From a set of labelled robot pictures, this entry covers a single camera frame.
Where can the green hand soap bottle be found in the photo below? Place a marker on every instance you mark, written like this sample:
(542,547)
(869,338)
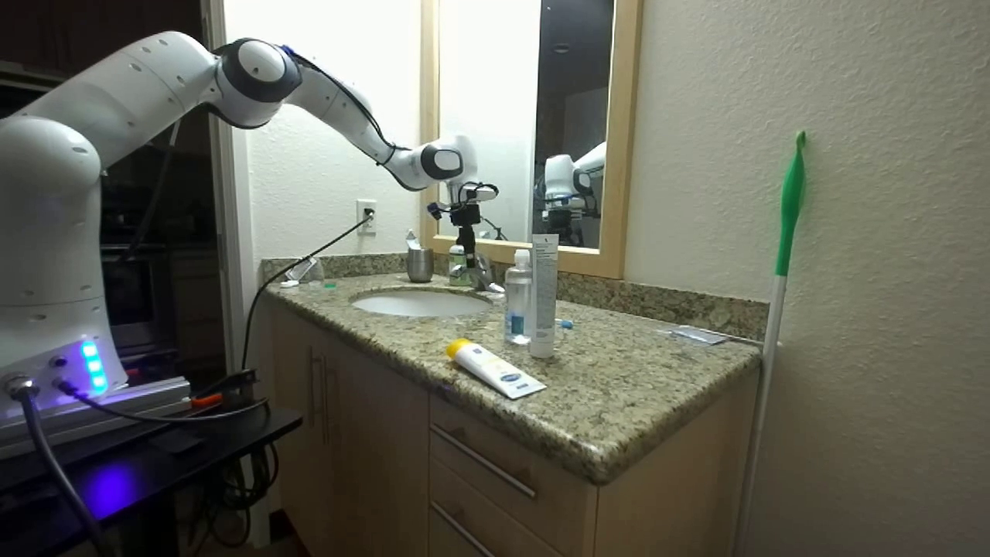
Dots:
(455,266)

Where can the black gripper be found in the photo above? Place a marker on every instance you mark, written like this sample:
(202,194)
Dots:
(465,215)

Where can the tall white bottle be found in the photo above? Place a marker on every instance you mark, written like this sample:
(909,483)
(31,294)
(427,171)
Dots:
(542,297)

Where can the black robot table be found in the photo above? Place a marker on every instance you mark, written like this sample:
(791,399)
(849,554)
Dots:
(157,464)

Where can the light wood vanity cabinet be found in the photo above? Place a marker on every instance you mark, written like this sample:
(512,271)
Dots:
(360,464)

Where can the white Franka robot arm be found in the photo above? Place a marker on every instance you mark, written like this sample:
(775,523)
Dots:
(62,204)

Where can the clear bottle blue label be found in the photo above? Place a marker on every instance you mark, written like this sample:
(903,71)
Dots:
(519,309)

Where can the wood framed mirror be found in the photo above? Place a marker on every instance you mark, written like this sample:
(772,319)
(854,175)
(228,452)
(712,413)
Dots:
(621,133)

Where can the long aluminium base rail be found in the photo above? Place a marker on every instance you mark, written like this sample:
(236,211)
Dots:
(95,413)

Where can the white tube yellow cap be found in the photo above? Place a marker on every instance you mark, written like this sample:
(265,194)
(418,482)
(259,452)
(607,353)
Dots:
(496,371)

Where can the chrome sink faucet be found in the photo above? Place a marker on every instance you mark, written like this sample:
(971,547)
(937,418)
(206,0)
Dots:
(480,272)

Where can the green lens case cap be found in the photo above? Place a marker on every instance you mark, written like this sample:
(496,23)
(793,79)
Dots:
(330,287)

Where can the clear plastic wrapper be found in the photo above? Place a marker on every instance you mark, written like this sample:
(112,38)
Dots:
(695,335)

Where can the white tube in cup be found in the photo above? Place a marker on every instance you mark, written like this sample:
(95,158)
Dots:
(412,242)

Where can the grey metal cup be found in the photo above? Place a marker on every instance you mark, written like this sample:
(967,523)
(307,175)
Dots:
(418,266)

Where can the white oval sink basin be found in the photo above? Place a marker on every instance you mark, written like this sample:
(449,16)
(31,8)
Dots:
(418,304)

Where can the white wall outlet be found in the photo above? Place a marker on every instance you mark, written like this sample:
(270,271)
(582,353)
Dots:
(365,218)

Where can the black orange clamp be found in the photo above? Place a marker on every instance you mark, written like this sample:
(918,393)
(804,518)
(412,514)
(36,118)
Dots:
(221,391)

